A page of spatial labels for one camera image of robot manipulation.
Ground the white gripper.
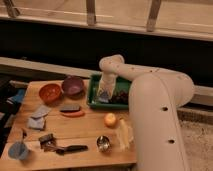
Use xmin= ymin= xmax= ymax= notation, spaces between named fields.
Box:
xmin=98 ymin=72 xmax=117 ymax=94

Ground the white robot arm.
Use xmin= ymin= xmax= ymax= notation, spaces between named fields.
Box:
xmin=99 ymin=55 xmax=195 ymax=171

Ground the green tray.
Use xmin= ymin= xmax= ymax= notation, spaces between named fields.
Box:
xmin=87 ymin=74 xmax=131 ymax=110

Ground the dark grapes toy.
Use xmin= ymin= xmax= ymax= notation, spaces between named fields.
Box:
xmin=110 ymin=91 xmax=128 ymax=104

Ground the purple bowl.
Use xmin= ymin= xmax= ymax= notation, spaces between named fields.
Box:
xmin=61 ymin=76 xmax=84 ymax=96

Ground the orange fruit toy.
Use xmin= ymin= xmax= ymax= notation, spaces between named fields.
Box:
xmin=104 ymin=113 xmax=117 ymax=127

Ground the grey block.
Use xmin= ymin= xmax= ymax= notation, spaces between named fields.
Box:
xmin=60 ymin=105 xmax=80 ymax=113

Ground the orange bowl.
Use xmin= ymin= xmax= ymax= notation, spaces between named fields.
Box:
xmin=39 ymin=83 xmax=61 ymax=104

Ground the small metal cup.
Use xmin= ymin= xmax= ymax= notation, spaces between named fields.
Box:
xmin=96 ymin=136 xmax=110 ymax=152

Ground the grey blue cloth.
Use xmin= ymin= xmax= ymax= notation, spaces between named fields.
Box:
xmin=27 ymin=105 xmax=51 ymax=130

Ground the blue object at left edge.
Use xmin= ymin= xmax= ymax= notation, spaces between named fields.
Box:
xmin=9 ymin=89 xmax=26 ymax=103

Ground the blue cup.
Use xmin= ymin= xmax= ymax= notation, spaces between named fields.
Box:
xmin=8 ymin=141 xmax=29 ymax=160

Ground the black handled spatula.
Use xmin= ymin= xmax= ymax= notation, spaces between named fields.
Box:
xmin=38 ymin=134 xmax=88 ymax=155

